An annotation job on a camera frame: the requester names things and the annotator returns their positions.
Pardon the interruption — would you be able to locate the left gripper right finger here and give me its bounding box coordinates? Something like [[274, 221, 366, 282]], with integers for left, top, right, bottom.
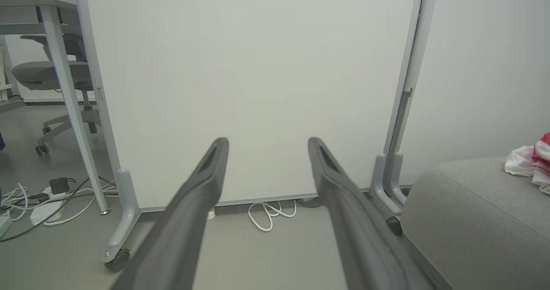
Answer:
[[307, 137, 435, 290]]

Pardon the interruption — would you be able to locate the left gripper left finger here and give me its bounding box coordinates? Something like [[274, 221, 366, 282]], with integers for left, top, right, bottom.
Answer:
[[110, 137, 230, 290]]

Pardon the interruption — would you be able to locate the red and white garment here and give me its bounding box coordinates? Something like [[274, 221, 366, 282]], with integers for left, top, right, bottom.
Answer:
[[504, 132, 550, 195]]

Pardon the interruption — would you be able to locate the grey fabric sofa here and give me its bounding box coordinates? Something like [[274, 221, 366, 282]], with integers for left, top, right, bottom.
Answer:
[[400, 156, 550, 290]]

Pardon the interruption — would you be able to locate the black power adapter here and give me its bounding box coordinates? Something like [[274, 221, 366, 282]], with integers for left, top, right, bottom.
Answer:
[[49, 177, 70, 195]]

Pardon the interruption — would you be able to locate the wide white rolling partition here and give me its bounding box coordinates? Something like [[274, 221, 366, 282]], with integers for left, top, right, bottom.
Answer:
[[72, 0, 427, 273]]

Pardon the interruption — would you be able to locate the white grey desk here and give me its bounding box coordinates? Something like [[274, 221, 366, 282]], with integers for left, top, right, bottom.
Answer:
[[0, 0, 111, 216]]

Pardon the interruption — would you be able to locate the grey office chair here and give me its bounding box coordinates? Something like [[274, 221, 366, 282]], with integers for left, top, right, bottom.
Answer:
[[11, 34, 100, 156]]

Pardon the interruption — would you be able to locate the looped white cable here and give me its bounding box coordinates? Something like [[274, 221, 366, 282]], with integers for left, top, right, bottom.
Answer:
[[248, 199, 298, 232]]

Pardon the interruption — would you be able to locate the tangled white floor cable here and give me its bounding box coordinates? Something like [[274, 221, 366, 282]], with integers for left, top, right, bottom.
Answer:
[[0, 182, 119, 227]]

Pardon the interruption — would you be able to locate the white power strip with cables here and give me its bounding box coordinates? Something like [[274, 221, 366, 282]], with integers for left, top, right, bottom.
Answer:
[[0, 176, 117, 242]]

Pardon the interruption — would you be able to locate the white partition with grey frame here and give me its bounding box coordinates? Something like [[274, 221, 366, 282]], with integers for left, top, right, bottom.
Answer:
[[382, 0, 550, 236]]

